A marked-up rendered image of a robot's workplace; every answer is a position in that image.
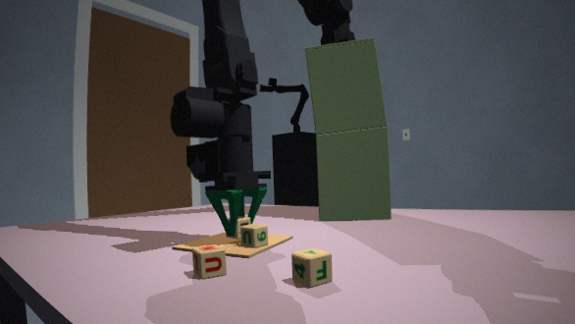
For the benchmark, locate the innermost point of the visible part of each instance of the tan flat mat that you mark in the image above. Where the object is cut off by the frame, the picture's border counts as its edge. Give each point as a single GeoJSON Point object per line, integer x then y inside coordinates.
{"type": "Point", "coordinates": [233, 247]}

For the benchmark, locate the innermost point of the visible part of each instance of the beige letter block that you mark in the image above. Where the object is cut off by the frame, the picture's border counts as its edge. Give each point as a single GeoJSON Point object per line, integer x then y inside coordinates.
{"type": "Point", "coordinates": [209, 261]}
{"type": "Point", "coordinates": [254, 235]}
{"type": "Point", "coordinates": [241, 221]}
{"type": "Point", "coordinates": [311, 267]}

